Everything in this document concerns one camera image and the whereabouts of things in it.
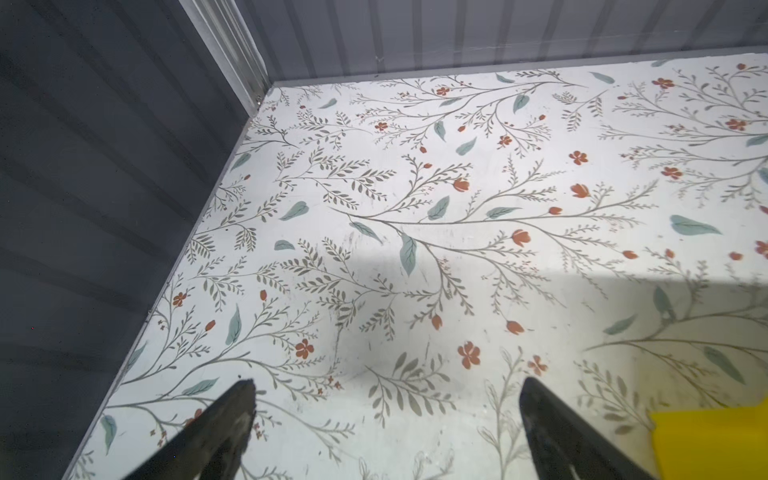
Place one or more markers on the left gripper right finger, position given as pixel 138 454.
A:
pixel 563 445

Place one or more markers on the yellow plastic bin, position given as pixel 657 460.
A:
pixel 728 443

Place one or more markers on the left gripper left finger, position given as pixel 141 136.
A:
pixel 212 446

